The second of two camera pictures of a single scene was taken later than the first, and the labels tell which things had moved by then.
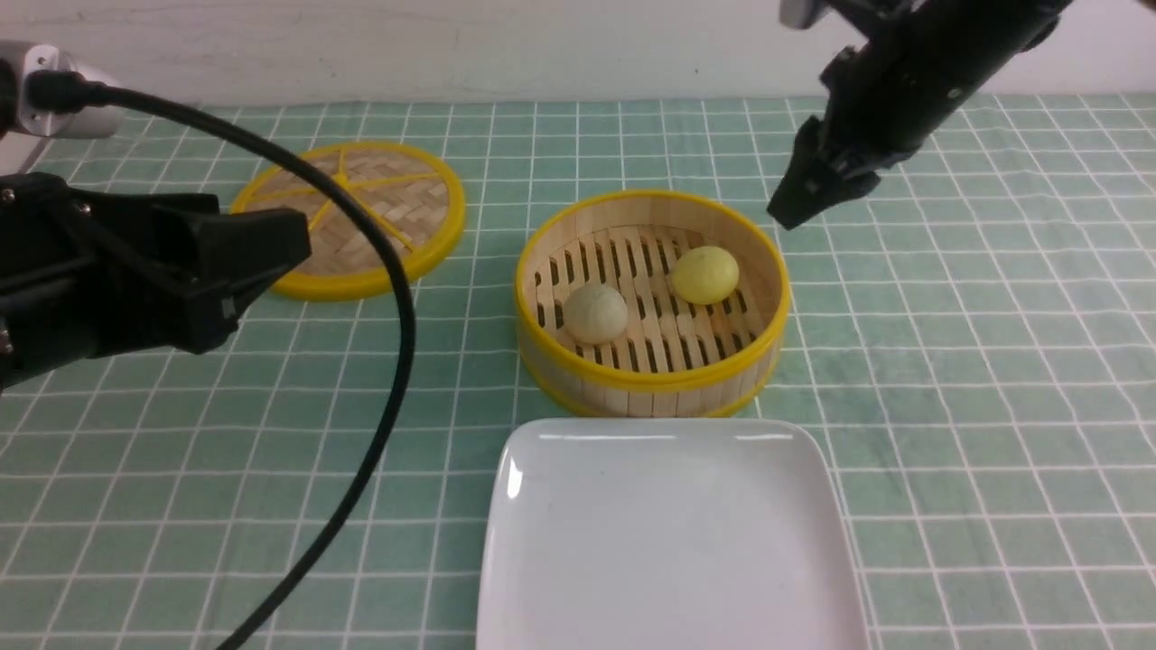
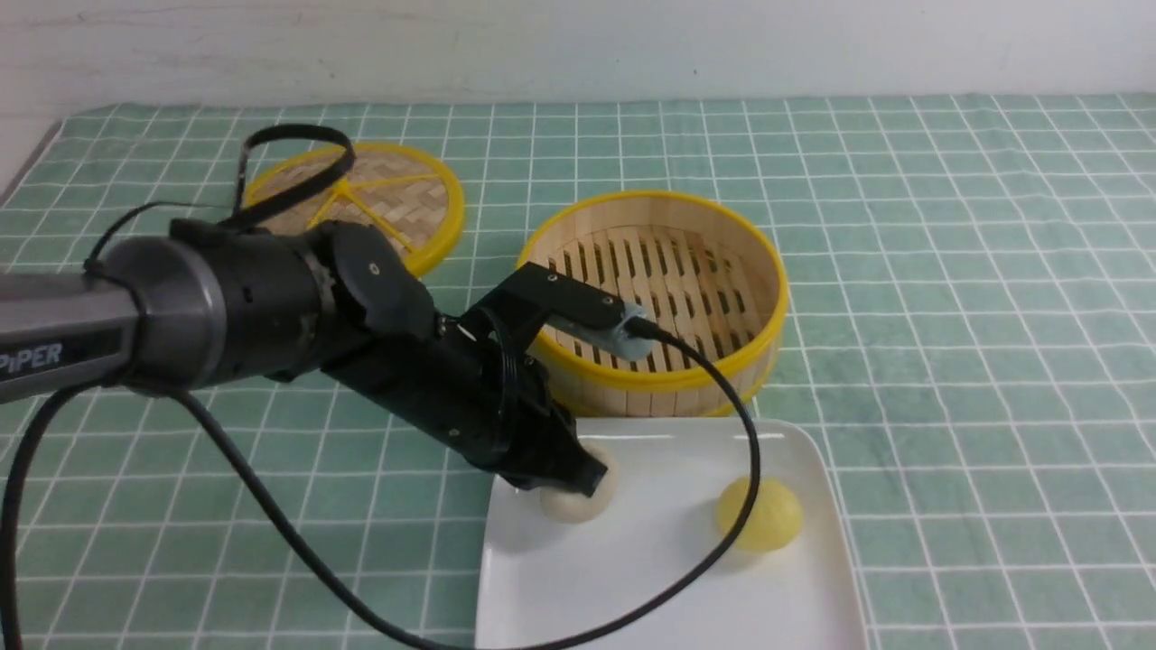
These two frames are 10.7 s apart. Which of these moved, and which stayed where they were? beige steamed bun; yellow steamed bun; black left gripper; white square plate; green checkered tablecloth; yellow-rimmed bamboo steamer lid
Moved: yellow steamed bun; beige steamed bun; black left gripper
Stayed: white square plate; green checkered tablecloth; yellow-rimmed bamboo steamer lid
